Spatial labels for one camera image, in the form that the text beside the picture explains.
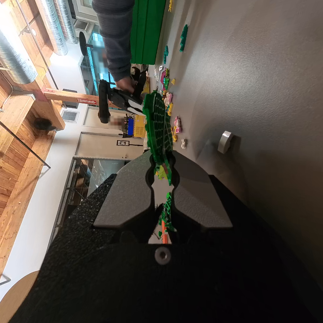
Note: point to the white curved lego brick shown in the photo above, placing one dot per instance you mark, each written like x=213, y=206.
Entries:
x=224, y=141

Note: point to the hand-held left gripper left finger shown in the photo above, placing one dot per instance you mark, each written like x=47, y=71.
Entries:
x=126, y=196

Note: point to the pile of colourful lego pieces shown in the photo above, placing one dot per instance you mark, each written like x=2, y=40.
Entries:
x=169, y=97

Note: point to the large teal lego piece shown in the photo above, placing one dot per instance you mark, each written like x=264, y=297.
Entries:
x=184, y=37

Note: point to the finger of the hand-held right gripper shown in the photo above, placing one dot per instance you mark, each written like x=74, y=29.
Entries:
x=135, y=110
x=136, y=103

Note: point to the yellow lego piece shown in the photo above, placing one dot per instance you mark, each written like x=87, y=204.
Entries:
x=170, y=5

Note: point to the black round lamp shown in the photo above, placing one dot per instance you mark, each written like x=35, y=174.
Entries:
x=82, y=43

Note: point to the silver ventilation duct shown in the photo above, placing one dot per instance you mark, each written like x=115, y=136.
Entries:
x=15, y=60
x=67, y=20
x=54, y=27

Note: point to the pale round board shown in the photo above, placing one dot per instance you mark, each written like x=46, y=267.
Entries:
x=17, y=297

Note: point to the magenta lego slope piece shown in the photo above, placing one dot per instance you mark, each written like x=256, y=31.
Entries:
x=163, y=75

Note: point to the black metal rail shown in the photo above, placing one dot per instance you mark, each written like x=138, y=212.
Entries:
x=5, y=281
x=25, y=146

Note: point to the clear plastic bag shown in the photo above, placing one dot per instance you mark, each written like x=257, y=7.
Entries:
x=157, y=74

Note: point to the orange brick separator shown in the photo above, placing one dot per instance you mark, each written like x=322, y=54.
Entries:
x=164, y=232

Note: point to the white small lego piece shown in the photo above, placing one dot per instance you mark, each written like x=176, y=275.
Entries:
x=183, y=143

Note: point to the printed wall tag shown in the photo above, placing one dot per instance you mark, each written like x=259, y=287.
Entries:
x=123, y=142

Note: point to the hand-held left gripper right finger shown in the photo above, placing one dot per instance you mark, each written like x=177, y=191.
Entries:
x=199, y=201

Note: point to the blue storage bin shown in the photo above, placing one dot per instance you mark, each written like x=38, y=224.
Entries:
x=130, y=126

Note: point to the black dome fixture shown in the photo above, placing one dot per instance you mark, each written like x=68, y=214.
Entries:
x=43, y=123

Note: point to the person's right hand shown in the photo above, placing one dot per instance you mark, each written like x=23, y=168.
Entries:
x=125, y=84

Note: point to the wall vent grille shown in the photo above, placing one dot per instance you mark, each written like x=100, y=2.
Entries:
x=69, y=116

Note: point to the small teal lego piece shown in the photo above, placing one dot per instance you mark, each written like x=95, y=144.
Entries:
x=165, y=54

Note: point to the wooden beam with red label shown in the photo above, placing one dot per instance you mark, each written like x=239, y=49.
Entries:
x=65, y=97

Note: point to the green lego model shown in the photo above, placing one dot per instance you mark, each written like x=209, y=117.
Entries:
x=157, y=121

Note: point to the glass partition window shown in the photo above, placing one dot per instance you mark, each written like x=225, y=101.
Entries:
x=101, y=169

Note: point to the green storage box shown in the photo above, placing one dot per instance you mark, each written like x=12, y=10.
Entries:
x=146, y=30

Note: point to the yellow lego set box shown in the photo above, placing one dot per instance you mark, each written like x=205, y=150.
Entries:
x=138, y=126

